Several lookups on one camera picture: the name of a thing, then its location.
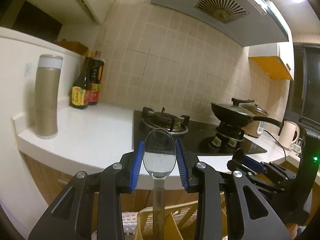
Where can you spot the wooden base cabinet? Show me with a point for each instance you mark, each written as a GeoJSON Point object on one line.
{"type": "Point", "coordinates": [47, 181]}

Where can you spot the brown box on fridge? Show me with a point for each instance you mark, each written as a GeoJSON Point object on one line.
{"type": "Point", "coordinates": [73, 46]}

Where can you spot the beige plastic utensil basket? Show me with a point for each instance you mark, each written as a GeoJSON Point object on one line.
{"type": "Point", "coordinates": [179, 222]}

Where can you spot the clear plastic spoon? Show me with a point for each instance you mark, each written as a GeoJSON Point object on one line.
{"type": "Point", "coordinates": [159, 159]}

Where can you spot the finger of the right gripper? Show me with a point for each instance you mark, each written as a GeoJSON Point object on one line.
{"type": "Point", "coordinates": [245, 164]}

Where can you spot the beige thermos bottle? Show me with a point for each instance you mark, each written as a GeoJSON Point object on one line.
{"type": "Point", "coordinates": [46, 95]}

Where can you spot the striped woven table mat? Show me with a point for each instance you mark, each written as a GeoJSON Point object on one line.
{"type": "Point", "coordinates": [129, 224]}

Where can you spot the yellow white wall cabinet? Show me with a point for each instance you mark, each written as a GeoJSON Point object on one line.
{"type": "Point", "coordinates": [275, 59]}

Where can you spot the soy sauce bottle yellow label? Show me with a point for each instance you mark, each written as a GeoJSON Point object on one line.
{"type": "Point", "coordinates": [81, 89]}

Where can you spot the grey range hood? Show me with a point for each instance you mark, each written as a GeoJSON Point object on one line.
{"type": "Point", "coordinates": [248, 22]}

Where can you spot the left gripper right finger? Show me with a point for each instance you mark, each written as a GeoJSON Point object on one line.
{"type": "Point", "coordinates": [249, 215]}

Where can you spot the dark sauce bottle red label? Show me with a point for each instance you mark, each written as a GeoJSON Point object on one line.
{"type": "Point", "coordinates": [97, 67]}

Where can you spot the black gas stove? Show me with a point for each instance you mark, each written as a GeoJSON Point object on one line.
{"type": "Point", "coordinates": [198, 137]}

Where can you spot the black frying pan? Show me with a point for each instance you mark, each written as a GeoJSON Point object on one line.
{"type": "Point", "coordinates": [236, 116]}

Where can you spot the white refrigerator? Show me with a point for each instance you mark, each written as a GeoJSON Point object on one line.
{"type": "Point", "coordinates": [20, 198]}

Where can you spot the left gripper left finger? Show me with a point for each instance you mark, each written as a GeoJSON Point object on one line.
{"type": "Point", "coordinates": [69, 216]}

